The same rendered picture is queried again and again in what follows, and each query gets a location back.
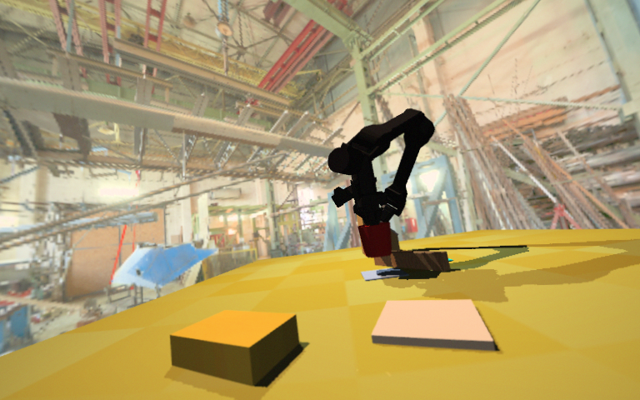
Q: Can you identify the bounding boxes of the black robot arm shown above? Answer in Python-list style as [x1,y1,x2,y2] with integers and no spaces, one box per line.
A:
[327,108,435,223]

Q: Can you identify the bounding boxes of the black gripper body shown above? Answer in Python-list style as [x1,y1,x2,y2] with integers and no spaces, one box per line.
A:
[352,173,388,213]

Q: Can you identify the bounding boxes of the orange-brown wooden bar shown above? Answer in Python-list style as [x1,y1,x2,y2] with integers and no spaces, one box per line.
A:
[374,251,451,272]

